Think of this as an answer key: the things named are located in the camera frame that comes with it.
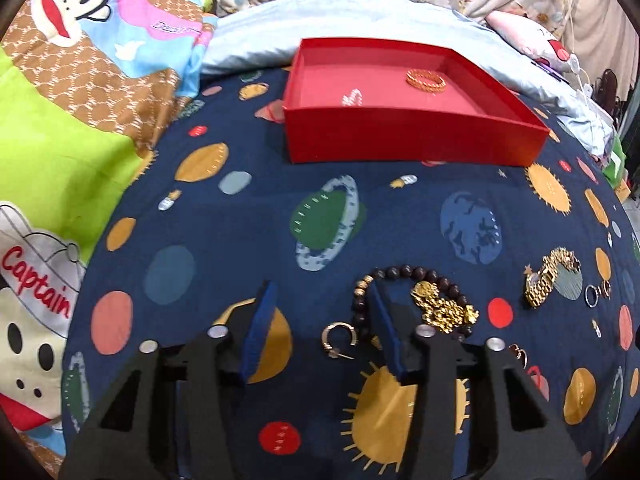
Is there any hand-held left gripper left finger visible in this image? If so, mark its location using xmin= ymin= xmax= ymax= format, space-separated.
xmin=60 ymin=280 xmax=281 ymax=480

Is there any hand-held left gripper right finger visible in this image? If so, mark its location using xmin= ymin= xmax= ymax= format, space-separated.
xmin=369 ymin=282 xmax=587 ymax=480

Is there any gold hoop earring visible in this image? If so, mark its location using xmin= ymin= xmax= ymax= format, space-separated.
xmin=321 ymin=321 xmax=360 ymax=360

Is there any gold charm chain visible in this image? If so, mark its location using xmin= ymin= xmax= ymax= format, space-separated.
xmin=411 ymin=281 xmax=481 ymax=337

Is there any dark wooden bead bracelet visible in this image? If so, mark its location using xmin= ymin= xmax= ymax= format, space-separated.
xmin=352 ymin=265 xmax=476 ymax=341

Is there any red stone earring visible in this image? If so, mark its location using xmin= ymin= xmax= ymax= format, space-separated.
xmin=507 ymin=342 xmax=530 ymax=370

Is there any gold wrist watch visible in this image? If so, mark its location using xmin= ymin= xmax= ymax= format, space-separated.
xmin=522 ymin=247 xmax=582 ymax=308

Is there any red cardboard box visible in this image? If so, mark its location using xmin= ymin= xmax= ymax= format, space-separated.
xmin=282 ymin=37 xmax=551 ymax=167

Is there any navy planet print blanket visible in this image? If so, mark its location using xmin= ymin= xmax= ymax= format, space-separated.
xmin=62 ymin=67 xmax=640 ymax=480

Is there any colourful monkey cartoon blanket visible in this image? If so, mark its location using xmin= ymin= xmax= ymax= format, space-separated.
xmin=0 ymin=0 xmax=221 ymax=461

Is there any green cloth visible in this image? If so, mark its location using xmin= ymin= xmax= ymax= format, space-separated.
xmin=602 ymin=135 xmax=628 ymax=181

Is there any light blue quilt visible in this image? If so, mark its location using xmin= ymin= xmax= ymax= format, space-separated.
xmin=200 ymin=0 xmax=616 ymax=161

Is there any pink plush pillow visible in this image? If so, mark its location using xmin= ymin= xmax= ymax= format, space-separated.
xmin=485 ymin=10 xmax=573 ymax=73

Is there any dark metal chair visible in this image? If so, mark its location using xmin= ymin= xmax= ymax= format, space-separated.
xmin=595 ymin=67 xmax=623 ymax=121

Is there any beige curtain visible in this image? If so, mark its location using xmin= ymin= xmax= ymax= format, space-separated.
xmin=560 ymin=0 xmax=633 ymax=91

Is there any gold chain bangle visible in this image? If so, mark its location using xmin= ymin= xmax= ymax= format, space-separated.
xmin=406 ymin=69 xmax=447 ymax=95

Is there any white charger cable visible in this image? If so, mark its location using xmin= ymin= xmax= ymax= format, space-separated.
xmin=560 ymin=0 xmax=596 ymax=96

